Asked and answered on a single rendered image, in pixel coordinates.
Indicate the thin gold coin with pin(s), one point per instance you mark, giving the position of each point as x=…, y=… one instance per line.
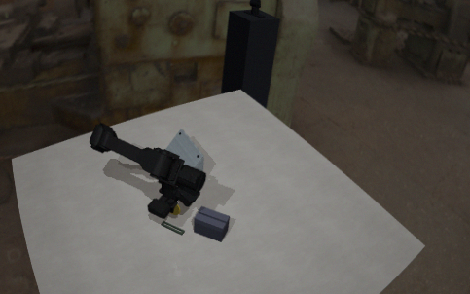
x=176, y=210

